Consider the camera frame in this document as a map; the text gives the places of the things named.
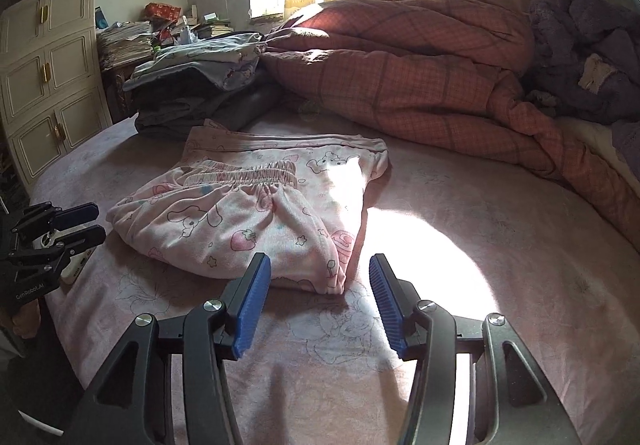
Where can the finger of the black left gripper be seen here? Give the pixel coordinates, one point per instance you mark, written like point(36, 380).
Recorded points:
point(68, 218)
point(77, 239)

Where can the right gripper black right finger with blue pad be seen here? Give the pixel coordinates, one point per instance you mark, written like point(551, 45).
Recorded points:
point(394, 307)

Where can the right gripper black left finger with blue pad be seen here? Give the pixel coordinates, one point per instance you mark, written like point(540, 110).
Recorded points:
point(244, 299)

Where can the pink cartoon print pants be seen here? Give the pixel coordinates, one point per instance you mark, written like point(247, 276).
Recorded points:
point(296, 198)

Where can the left hand on handle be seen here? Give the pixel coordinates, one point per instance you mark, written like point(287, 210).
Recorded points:
point(26, 322)

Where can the wooden desk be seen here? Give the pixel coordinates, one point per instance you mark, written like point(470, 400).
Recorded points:
point(119, 102)

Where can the cream drawer cabinet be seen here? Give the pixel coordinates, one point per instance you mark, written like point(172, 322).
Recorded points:
point(52, 98)

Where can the grey folded clothes pile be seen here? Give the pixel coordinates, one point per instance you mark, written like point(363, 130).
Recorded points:
point(171, 106)

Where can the stack of papers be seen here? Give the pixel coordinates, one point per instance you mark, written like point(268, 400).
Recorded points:
point(124, 43)

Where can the blue object on desk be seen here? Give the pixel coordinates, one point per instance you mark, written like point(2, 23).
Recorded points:
point(101, 21)

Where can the blue cartoon print garment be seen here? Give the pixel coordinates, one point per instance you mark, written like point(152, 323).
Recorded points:
point(225, 76)

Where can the red box on desk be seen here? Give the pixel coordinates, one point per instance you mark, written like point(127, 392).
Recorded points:
point(161, 12)

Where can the pink plaid quilt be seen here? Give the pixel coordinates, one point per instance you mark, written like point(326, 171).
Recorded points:
point(443, 73)

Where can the white fluffy blanket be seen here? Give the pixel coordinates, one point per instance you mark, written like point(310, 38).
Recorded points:
point(598, 139)

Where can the purple fleece blanket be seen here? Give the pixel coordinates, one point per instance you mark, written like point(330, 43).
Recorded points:
point(586, 66)

